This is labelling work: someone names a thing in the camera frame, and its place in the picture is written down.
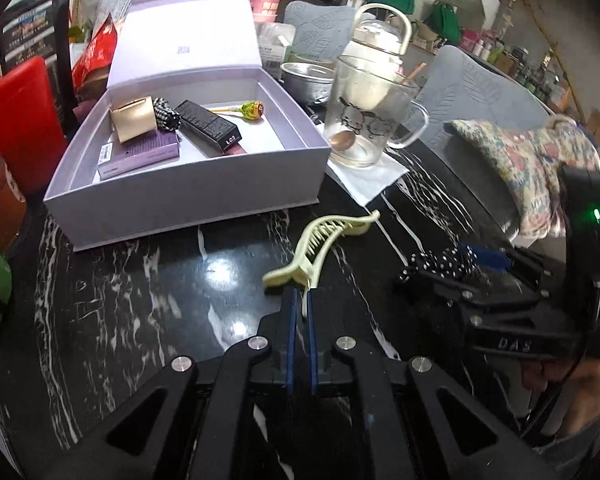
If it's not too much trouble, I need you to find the black snack bag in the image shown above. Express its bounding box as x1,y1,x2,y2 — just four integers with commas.
0,0,78,133

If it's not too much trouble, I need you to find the white paper napkin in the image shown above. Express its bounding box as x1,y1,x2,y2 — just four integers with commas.
325,154,407,206

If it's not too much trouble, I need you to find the lilac open gift box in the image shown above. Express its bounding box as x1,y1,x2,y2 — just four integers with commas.
44,0,329,250

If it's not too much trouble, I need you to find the gold small box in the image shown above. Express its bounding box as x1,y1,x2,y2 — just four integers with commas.
109,96,157,143

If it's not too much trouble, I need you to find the floral cloth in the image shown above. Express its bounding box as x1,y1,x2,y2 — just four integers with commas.
449,115,600,240

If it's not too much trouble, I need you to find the cream water bottle with handle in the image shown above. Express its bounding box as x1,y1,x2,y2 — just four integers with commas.
342,3,413,66

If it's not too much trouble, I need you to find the purple flat box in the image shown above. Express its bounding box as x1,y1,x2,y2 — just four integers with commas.
97,130,180,180

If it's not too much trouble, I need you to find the clear cartoon glass mug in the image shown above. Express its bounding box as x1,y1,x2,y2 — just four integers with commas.
323,55,429,168

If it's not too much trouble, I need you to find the black lipstick box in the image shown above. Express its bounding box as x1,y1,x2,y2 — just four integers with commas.
175,100,242,153

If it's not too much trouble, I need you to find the grey cushioned chair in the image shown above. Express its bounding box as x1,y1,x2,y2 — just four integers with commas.
417,46,550,238

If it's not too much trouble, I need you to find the small steel bowl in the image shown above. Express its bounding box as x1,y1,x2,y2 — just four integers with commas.
280,62,335,106

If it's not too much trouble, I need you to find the pink paper noodle cup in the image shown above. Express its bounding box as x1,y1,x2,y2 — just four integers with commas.
249,0,282,24

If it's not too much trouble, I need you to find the black polka dot scrunchie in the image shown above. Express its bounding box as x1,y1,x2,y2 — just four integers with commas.
400,246,481,284

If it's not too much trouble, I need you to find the red canister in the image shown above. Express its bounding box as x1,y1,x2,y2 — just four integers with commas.
0,56,67,196

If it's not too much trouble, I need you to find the red snack packet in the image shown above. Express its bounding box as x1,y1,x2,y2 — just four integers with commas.
72,14,118,90

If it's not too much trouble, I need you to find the person right hand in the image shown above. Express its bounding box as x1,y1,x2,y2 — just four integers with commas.
522,358,600,437

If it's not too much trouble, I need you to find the cream hair claw clip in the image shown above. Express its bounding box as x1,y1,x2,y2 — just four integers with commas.
262,210,380,289

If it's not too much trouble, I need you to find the white tissue box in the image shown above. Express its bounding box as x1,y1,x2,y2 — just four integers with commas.
257,22,296,79

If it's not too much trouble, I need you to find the pink lip gloss tube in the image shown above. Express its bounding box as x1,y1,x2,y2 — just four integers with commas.
223,144,246,155

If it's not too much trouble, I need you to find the checkered hair tie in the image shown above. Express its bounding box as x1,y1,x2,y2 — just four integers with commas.
151,96,182,134

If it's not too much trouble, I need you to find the green lollipop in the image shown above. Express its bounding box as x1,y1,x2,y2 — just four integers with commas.
210,101,264,122

